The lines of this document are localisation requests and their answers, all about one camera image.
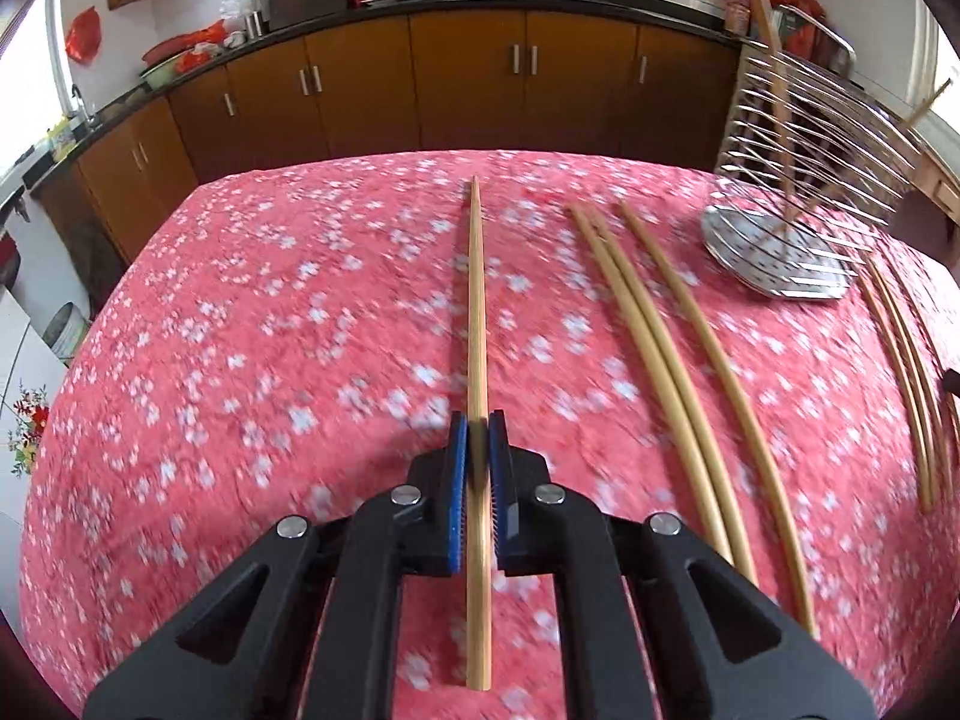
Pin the window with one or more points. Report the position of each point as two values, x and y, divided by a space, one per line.
30 90

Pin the brown base kitchen cabinets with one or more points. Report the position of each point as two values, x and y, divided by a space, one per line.
465 82

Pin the red bag on wall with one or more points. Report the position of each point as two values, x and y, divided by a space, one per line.
82 36

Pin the red bag on counter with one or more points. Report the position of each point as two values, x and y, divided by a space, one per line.
202 49

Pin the sink faucet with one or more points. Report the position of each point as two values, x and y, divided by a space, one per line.
81 101

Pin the red plastic bags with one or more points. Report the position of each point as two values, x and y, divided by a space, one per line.
795 11

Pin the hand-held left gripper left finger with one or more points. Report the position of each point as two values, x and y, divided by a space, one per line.
456 495

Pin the steel cup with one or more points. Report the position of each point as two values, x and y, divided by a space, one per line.
255 24

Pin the yellow dish soap bottle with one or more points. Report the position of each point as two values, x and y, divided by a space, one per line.
61 139

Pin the wooden chopstick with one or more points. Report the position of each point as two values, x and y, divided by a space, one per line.
478 315
900 375
679 382
930 103
712 360
643 360
769 30
916 367

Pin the white paint bucket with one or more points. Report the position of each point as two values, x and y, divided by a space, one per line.
66 334

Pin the green basin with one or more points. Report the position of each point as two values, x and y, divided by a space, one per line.
159 73

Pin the beige side table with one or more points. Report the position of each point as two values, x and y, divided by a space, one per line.
941 172

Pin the white flower print cabinet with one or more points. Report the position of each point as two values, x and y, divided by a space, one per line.
26 420

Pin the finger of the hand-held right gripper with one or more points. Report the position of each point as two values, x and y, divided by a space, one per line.
952 384

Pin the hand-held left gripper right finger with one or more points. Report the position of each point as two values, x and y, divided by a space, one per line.
501 495

